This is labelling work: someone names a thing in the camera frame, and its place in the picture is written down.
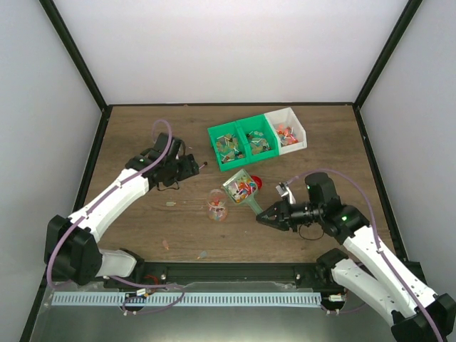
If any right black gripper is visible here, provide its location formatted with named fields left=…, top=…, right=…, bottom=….
left=256, top=197, right=323, bottom=232

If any light blue slotted strip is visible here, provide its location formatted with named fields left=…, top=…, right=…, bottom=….
left=51, top=291, right=321, bottom=308

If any green slotted scoop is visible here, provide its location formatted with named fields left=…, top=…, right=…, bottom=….
left=222, top=169, right=262, bottom=214

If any white candy bin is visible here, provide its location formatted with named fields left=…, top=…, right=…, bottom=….
left=264, top=107, right=307, bottom=155

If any green double candy bin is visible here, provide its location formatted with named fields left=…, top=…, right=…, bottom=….
left=207, top=114, right=279, bottom=172

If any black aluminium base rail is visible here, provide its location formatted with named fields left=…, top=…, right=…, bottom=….
left=46, top=249, right=348, bottom=291

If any spilled candy near rail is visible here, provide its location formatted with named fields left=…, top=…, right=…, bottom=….
left=197, top=251, right=207, bottom=259

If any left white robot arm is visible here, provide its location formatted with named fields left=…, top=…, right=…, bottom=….
left=44, top=133, right=200, bottom=288

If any clear plastic jar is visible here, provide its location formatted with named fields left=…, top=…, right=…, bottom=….
left=207, top=189, right=228, bottom=222

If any red jar lid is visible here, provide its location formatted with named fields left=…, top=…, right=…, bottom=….
left=252, top=176, right=263, bottom=190

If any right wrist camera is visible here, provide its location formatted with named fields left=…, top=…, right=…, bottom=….
left=276, top=182, right=296, bottom=204

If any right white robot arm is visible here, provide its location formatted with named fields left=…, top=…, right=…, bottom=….
left=256, top=169, right=455, bottom=341

